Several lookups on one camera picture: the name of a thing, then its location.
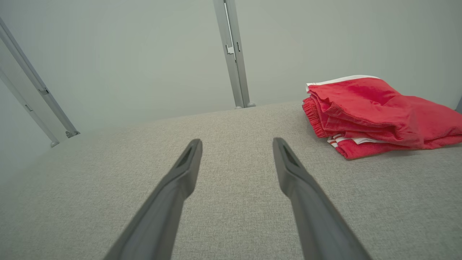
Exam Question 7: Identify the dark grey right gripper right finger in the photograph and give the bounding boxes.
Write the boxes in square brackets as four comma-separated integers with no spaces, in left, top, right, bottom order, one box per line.
[272,137,372,260]

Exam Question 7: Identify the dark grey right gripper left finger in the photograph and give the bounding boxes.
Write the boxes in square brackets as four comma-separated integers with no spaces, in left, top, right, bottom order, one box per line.
[103,138,204,260]

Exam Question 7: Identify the red jersey with white sleeves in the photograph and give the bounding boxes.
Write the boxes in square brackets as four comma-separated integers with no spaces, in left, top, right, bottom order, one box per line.
[327,133,462,160]

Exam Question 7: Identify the red shorts with white trim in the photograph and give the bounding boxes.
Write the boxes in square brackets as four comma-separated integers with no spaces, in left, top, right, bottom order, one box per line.
[302,75,462,150]

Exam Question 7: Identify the grey fabric sofa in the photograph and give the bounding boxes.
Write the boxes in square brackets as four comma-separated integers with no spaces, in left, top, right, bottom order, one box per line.
[0,100,462,260]

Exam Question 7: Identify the grey metal partition post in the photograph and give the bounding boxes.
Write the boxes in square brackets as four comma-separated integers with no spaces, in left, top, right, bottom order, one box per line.
[212,0,256,109]
[0,68,60,148]
[0,16,81,139]

